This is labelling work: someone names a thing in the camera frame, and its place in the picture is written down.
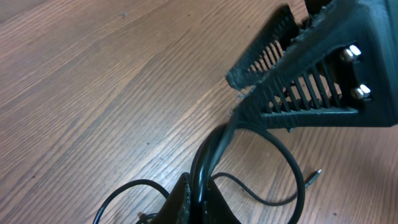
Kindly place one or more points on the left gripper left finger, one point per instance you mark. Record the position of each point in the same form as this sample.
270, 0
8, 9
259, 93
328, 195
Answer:
176, 209

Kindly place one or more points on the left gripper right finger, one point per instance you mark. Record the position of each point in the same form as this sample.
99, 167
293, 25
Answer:
215, 208

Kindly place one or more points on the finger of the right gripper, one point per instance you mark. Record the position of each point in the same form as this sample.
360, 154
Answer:
341, 70
265, 50

